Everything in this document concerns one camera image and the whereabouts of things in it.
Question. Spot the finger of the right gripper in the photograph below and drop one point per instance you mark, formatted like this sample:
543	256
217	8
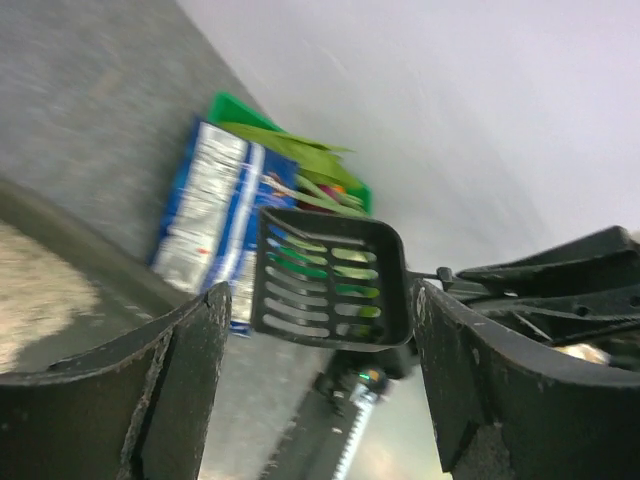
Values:
606	259
560	320

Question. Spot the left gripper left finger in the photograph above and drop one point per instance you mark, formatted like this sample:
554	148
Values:
137	407

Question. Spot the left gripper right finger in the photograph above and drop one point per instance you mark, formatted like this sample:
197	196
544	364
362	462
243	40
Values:
503	405

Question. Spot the grey litter box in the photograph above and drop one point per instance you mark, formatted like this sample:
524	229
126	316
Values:
64	288

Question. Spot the black litter scoop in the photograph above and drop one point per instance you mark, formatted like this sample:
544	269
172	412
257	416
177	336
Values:
330	281

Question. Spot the blue Doritos chip bag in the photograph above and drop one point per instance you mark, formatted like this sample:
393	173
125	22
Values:
208	231

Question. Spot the purple onion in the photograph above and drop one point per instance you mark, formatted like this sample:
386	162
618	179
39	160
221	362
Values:
333	193

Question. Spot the green long beans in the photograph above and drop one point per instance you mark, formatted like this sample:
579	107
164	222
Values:
310	193

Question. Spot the green leafy vegetable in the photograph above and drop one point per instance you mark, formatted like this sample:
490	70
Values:
320	163

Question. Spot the green vegetable tray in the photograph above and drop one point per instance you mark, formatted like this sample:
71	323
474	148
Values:
227	108

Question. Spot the grey slotted cable duct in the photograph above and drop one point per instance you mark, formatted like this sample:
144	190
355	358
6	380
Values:
364	408

